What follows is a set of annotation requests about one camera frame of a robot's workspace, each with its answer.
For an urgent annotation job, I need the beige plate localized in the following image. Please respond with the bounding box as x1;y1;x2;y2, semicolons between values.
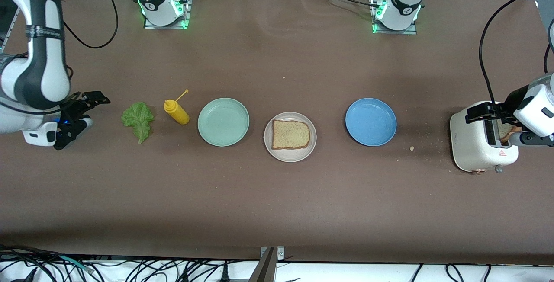
264;112;317;163

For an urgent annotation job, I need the metal table edge bracket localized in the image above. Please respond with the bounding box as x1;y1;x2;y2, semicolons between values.
260;246;285;282

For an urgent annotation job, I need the yellow mustard squeeze bottle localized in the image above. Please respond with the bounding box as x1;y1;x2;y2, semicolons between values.
164;89;190;125

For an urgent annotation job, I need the blue plate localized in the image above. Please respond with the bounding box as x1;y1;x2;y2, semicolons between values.
345;98;397;147

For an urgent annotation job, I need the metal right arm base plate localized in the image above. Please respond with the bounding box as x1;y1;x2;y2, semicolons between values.
144;0;191;30

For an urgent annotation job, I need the teal floor cable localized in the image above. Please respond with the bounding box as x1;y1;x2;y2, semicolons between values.
58;255;95;273

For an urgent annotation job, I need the mint green plate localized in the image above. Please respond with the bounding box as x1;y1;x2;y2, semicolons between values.
197;97;250;147

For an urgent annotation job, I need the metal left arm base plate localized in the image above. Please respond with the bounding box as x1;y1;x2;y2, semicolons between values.
372;0;417;35

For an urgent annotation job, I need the green lettuce leaf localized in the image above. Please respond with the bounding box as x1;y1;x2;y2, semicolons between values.
121;102;155;144

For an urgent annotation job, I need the aluminium frame rail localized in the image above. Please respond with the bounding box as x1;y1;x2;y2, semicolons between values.
0;7;22;51

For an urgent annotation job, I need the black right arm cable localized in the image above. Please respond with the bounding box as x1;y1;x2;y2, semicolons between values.
63;0;119;49

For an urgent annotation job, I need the cream white toaster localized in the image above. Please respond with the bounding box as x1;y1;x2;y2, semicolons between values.
450;102;519;175

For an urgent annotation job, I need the brown bread slice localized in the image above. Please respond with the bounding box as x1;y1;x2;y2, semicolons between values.
498;120;523;145
271;120;311;151

